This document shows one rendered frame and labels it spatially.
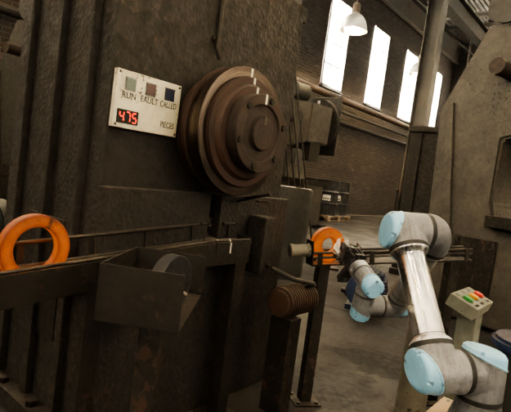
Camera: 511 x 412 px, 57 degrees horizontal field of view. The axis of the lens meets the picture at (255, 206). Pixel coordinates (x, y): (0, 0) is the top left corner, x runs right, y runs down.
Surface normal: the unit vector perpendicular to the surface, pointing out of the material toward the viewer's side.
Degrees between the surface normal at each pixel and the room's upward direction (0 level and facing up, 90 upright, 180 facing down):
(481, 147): 90
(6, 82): 90
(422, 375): 98
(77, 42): 90
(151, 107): 90
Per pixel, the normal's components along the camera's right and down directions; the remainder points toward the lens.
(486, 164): -0.80, -0.07
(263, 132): 0.76, 0.14
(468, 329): -0.63, -0.03
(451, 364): 0.22, -0.51
